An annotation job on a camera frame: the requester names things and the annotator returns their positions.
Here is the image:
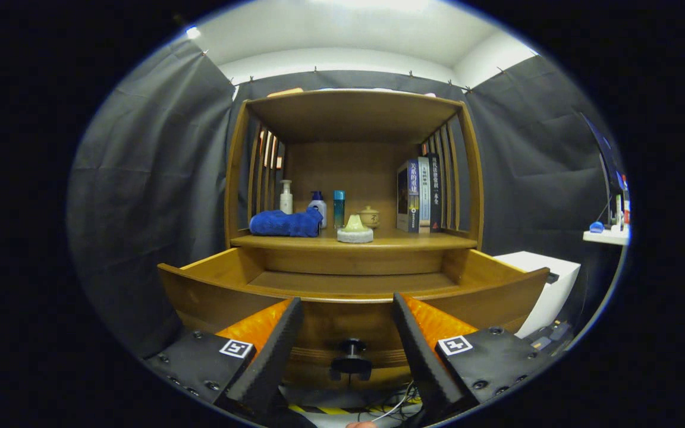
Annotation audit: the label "dark monitor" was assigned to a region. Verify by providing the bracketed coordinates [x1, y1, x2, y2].
[580, 113, 629, 191]

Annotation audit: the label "white box with black handles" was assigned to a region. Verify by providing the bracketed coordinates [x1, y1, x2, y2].
[493, 251, 582, 339]

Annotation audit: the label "book with black spine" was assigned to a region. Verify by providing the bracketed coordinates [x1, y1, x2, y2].
[426, 153, 443, 232]

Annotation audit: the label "book with pale spine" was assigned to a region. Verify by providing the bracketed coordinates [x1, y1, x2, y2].
[417, 156, 432, 233]

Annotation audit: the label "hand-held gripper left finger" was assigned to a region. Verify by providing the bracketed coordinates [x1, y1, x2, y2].
[143, 297, 304, 417]

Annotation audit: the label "black device with cables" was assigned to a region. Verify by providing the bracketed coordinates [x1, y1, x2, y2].
[524, 321, 575, 357]

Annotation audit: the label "wooden countertop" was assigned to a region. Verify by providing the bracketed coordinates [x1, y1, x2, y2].
[231, 228, 477, 250]

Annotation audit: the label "wooden cabinet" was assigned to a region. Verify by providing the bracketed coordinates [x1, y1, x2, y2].
[224, 89, 485, 274]

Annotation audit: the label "blue towel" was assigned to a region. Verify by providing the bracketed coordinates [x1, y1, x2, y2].
[249, 207, 323, 238]

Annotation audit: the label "white side shelf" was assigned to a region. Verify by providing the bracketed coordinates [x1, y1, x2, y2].
[583, 226, 630, 246]

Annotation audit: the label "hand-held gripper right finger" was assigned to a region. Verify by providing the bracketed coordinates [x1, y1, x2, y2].
[392, 292, 557, 421]

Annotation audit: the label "white bottle with blue cap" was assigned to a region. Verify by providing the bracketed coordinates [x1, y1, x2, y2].
[309, 191, 328, 229]

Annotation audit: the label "thick book with blue spine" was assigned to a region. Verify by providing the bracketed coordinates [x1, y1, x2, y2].
[396, 160, 420, 234]

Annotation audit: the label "black round drawer knob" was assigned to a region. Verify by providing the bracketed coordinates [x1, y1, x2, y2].
[329, 338, 373, 382]

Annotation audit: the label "wooden drawer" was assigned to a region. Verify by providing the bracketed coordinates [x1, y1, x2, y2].
[157, 248, 551, 390]

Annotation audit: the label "floor cables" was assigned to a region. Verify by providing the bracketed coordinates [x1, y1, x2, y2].
[342, 380, 432, 424]

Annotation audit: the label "yellow black floor tape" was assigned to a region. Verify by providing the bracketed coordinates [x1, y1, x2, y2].
[288, 404, 420, 417]

